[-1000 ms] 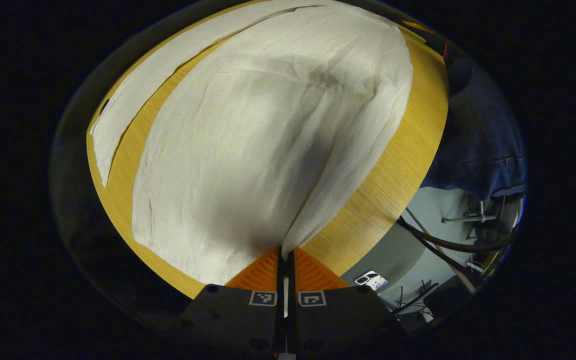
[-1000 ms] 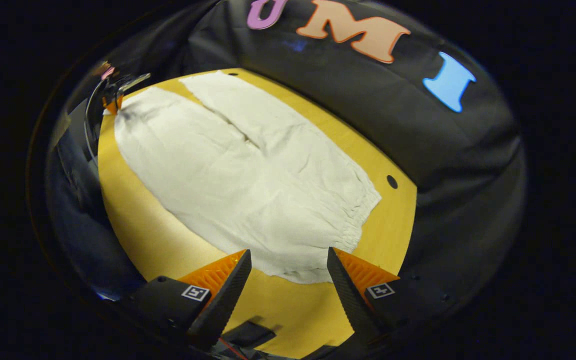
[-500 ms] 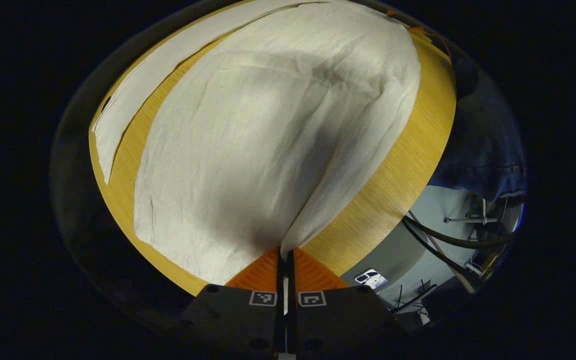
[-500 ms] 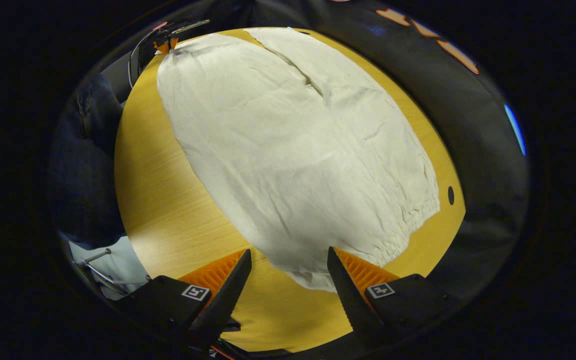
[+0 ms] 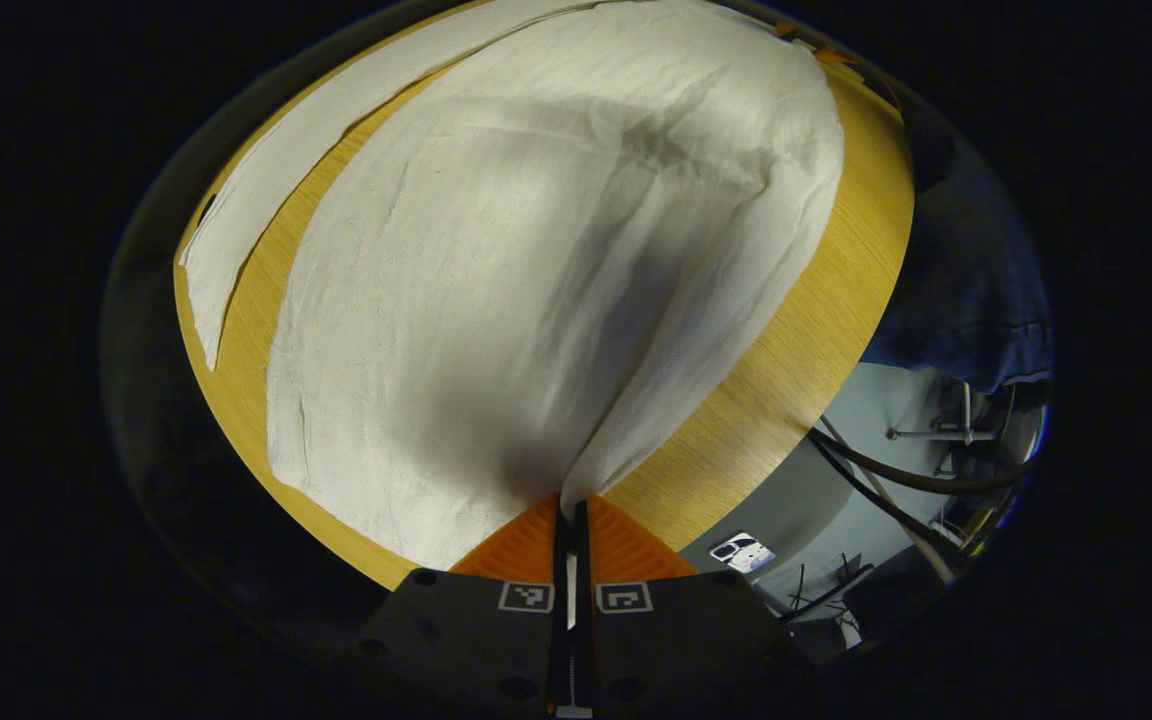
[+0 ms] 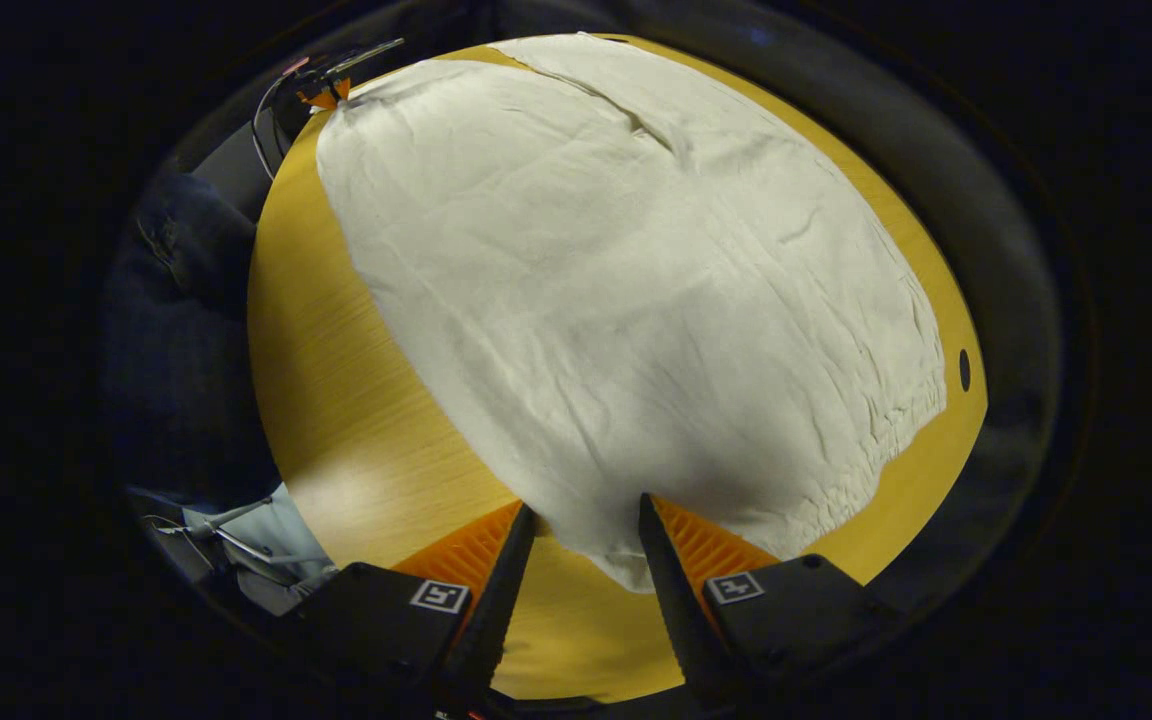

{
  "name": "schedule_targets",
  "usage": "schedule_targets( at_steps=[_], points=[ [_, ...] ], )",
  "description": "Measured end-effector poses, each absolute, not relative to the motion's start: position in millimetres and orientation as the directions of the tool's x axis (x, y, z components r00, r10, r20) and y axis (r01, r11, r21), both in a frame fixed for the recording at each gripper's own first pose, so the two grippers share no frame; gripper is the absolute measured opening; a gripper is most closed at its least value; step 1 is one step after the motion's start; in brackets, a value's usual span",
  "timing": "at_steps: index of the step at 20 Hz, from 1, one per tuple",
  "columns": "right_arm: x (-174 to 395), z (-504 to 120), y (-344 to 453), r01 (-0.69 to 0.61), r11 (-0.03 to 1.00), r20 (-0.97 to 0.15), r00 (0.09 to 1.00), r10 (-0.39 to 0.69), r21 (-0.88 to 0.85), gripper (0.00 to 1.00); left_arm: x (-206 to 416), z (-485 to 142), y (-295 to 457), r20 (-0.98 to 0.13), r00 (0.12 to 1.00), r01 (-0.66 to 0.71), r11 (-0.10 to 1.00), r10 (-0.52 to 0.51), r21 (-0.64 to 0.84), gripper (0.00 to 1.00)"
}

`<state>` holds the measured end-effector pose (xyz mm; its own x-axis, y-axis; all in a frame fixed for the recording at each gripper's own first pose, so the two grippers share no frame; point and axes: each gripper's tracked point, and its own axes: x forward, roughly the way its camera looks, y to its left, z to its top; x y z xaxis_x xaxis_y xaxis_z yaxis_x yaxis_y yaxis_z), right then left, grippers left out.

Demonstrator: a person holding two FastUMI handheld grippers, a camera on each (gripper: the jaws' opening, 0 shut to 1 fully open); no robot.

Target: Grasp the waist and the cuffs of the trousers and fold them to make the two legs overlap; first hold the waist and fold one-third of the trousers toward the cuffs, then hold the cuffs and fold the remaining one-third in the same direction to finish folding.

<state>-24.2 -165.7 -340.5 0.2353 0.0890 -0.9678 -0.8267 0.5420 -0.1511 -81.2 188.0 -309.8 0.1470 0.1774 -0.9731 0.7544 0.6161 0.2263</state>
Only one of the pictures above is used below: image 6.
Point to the light blue cloth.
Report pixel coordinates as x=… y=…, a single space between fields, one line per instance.
x=281 y=535

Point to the white jeans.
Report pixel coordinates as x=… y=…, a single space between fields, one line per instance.
x=636 y=300

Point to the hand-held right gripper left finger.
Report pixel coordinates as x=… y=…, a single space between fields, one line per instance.
x=496 y=610

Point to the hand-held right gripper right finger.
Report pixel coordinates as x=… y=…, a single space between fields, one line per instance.
x=676 y=600

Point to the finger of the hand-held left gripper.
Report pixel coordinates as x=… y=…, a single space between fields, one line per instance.
x=328 y=95

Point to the person's dark blue clothing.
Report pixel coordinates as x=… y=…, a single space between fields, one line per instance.
x=186 y=340

